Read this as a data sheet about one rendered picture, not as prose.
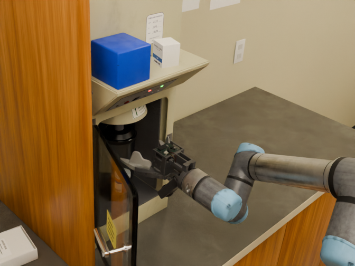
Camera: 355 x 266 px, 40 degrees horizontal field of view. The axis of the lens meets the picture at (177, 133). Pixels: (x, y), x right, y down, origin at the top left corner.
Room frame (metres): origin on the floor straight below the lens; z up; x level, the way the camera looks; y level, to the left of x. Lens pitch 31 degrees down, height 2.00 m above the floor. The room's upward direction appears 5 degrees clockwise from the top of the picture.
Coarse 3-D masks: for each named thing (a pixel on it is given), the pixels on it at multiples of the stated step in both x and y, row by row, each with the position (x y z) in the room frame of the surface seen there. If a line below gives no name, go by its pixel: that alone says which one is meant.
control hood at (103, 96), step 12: (180, 60) 1.20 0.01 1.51; (192, 60) 1.21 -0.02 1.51; (204, 60) 1.21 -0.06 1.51; (156, 72) 1.11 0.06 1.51; (168, 72) 1.11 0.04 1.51; (180, 72) 1.13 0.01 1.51; (192, 72) 1.19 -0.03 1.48; (96, 84) 1.03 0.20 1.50; (144, 84) 1.04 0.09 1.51; (156, 84) 1.09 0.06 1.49; (96, 96) 1.03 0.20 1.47; (108, 96) 1.00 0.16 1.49; (120, 96) 0.99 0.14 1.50; (96, 108) 1.03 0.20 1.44; (108, 108) 1.05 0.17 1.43
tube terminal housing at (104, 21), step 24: (96, 0) 1.08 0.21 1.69; (120, 0) 1.13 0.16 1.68; (144, 0) 1.19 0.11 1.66; (168, 0) 1.25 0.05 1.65; (96, 24) 1.08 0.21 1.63; (120, 24) 1.13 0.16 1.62; (144, 24) 1.19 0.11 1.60; (168, 24) 1.25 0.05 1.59; (168, 96) 1.27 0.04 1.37; (96, 120) 1.08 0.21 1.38; (168, 120) 1.27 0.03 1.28; (144, 216) 1.21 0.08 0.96
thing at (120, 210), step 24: (96, 144) 1.01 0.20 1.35; (96, 168) 1.02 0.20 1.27; (120, 168) 0.86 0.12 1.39; (96, 192) 1.02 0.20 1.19; (120, 192) 0.84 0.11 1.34; (96, 216) 1.02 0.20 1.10; (120, 216) 0.84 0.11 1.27; (96, 240) 1.03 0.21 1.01; (120, 240) 0.84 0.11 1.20; (120, 264) 0.83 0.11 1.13
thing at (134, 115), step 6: (138, 108) 1.22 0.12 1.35; (144, 108) 1.25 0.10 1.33; (120, 114) 1.18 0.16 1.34; (126, 114) 1.19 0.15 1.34; (132, 114) 1.20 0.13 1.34; (138, 114) 1.21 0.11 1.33; (144, 114) 1.23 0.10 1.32; (108, 120) 1.17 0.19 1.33; (114, 120) 1.17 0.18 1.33; (120, 120) 1.17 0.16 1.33; (126, 120) 1.18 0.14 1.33; (132, 120) 1.19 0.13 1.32; (138, 120) 1.20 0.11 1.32
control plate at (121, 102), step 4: (172, 80) 1.15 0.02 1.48; (160, 84) 1.11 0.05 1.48; (164, 84) 1.14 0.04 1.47; (168, 84) 1.17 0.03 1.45; (152, 88) 1.10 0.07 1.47; (156, 88) 1.13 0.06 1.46; (160, 88) 1.15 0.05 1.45; (164, 88) 1.19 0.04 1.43; (140, 92) 1.07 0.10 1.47; (144, 92) 1.09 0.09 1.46; (148, 92) 1.12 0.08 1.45; (156, 92) 1.18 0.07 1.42; (128, 96) 1.03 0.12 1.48; (132, 96) 1.06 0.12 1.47; (136, 96) 1.08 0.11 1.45; (120, 100) 1.03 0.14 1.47; (124, 100) 1.05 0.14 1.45; (128, 100) 1.08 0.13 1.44; (116, 104) 1.05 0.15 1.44; (120, 104) 1.08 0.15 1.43; (112, 108) 1.06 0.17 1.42
